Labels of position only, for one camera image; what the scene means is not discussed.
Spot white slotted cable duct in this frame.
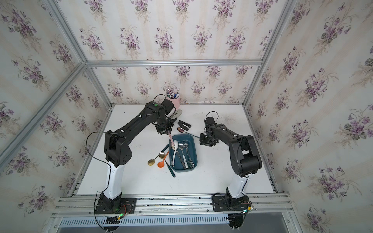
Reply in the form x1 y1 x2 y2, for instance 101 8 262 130
59 214 229 228

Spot teal plastic storage box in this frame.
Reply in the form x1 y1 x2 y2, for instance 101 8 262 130
169 134 198 172

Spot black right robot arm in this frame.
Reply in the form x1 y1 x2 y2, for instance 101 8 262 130
200 123 262 202

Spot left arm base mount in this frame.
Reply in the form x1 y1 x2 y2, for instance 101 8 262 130
94 198 138 215

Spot pens in cup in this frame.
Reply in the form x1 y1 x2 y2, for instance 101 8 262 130
166 89 180 100

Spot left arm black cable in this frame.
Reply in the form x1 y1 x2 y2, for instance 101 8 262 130
86 130 113 193

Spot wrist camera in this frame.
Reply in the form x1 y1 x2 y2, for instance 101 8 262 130
204 116 217 130
161 99 176 117

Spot aluminium rail frame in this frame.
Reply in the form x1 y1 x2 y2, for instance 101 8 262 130
45 193 302 233

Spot steel spoon marbled handle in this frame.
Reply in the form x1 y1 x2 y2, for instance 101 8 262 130
178 142 188 169

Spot steel spoon green handle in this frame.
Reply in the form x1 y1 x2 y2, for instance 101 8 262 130
183 142 195 169

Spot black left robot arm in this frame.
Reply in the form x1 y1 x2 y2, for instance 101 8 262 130
100 99 176 201

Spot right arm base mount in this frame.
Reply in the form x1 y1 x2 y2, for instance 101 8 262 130
211 193 252 212

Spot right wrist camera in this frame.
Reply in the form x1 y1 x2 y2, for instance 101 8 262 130
204 116 217 130

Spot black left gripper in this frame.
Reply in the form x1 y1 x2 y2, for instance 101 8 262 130
156 116 176 135

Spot white plastic spoon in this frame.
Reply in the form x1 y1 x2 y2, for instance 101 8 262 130
172 140 178 167

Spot gold spoon green handle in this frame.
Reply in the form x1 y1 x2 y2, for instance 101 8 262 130
147 145 169 166
165 160 176 178

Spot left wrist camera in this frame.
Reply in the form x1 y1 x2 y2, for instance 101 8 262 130
161 99 176 117

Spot steel spoon pink handle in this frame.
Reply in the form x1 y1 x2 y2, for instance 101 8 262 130
168 132 175 150

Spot pink pen cup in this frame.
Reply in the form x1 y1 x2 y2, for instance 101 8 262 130
167 97 180 110

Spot orange plastic spoon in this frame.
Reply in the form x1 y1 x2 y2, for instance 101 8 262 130
157 151 169 168

